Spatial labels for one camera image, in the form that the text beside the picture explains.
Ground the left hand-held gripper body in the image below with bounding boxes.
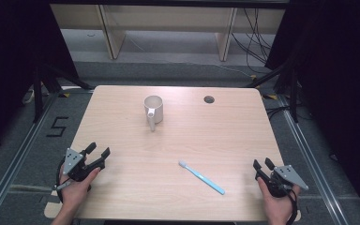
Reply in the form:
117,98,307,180
63,147,106,183

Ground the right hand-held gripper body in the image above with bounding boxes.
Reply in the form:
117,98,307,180
262,164,309,199

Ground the light blue toothbrush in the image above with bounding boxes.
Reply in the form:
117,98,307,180
177,159,226,196

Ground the white cup with handle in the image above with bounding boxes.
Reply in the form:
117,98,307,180
142,95,164,132

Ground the person's left hand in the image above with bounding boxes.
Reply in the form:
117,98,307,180
59,167,101,214

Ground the person's right hand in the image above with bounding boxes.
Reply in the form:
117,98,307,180
257,179,301,225

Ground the black metal stand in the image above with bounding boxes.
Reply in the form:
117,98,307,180
245,58,300,124
32,61,95,124

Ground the black curtain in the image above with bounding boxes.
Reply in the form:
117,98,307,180
0,0,80,158
264,0,360,217

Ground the beige shelving unit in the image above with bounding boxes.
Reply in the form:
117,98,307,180
50,3,287,62

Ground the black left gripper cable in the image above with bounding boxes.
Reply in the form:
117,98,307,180
54,157,68,204

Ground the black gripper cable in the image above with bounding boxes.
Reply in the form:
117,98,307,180
54,157,68,204
285,187,299,225

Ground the grey cable plug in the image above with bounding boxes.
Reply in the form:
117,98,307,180
55,181,73,191

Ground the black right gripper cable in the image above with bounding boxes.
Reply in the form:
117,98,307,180
285,187,299,225

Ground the metal floor rail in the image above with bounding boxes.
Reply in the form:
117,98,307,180
0,91,62,225
277,93,349,225

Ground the black floor cable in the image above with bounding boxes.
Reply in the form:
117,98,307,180
265,105,313,122

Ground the thin white floor cable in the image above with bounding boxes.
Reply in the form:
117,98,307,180
181,60,254,79

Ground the bundle of black cables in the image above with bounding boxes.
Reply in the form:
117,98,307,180
231,7,277,75

